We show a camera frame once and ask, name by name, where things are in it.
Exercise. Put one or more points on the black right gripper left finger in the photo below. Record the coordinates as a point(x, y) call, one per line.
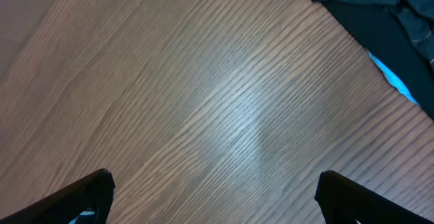
point(87, 200)

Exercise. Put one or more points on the light blue garment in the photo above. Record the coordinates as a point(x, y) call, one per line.
point(392, 79)

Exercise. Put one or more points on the black printed garment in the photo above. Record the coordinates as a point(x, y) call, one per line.
point(399, 33)

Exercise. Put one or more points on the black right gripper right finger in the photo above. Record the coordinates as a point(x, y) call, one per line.
point(343, 201)

